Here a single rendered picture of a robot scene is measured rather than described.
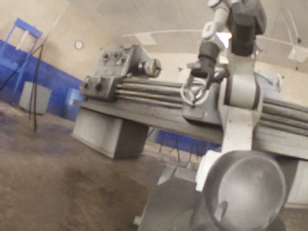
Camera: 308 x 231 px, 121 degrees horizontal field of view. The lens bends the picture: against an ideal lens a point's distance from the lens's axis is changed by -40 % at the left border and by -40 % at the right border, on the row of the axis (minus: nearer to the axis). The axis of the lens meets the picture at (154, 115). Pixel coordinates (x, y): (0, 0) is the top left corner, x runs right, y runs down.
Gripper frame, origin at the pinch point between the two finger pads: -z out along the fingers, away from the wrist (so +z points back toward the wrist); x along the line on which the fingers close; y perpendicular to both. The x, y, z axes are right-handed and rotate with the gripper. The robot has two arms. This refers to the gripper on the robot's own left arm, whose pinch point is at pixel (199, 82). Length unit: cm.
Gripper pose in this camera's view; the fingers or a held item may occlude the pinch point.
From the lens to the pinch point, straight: 61.7
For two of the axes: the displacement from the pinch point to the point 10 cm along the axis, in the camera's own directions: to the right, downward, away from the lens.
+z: 4.0, -9.2, 0.1
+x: -5.1, -2.1, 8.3
